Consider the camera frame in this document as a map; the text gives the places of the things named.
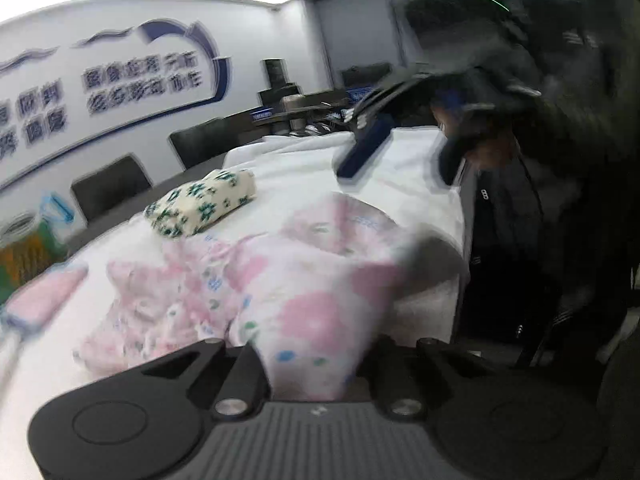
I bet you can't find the black office chair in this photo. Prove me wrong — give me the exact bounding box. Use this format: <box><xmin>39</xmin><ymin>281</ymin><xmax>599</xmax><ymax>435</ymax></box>
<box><xmin>168</xmin><ymin>117</ymin><xmax>264</xmax><ymax>169</ymax></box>
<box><xmin>70</xmin><ymin>154</ymin><xmax>151</xmax><ymax>224</ymax></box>

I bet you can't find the operator right hand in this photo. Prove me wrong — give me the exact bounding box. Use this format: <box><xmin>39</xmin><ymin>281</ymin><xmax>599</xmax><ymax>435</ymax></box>
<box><xmin>466</xmin><ymin>134</ymin><xmax>518</xmax><ymax>170</ymax></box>

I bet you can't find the pink floral garment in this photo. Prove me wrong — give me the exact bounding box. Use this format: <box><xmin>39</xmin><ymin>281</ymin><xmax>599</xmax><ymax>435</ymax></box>
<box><xmin>74</xmin><ymin>190</ymin><xmax>469</xmax><ymax>403</ymax></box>

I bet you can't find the pink folded cloth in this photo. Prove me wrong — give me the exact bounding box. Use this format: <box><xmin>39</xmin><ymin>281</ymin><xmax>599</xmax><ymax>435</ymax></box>
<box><xmin>1</xmin><ymin>264</ymin><xmax>89</xmax><ymax>335</ymax></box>

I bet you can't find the cream green floral folded cloth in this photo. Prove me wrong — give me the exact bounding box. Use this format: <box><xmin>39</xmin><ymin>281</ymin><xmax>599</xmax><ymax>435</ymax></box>
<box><xmin>143</xmin><ymin>170</ymin><xmax>256</xmax><ymax>238</ymax></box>

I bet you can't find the white towel table cover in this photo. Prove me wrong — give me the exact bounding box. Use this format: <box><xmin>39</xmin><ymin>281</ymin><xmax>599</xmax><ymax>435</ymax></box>
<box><xmin>1</xmin><ymin>128</ymin><xmax>466</xmax><ymax>479</ymax></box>

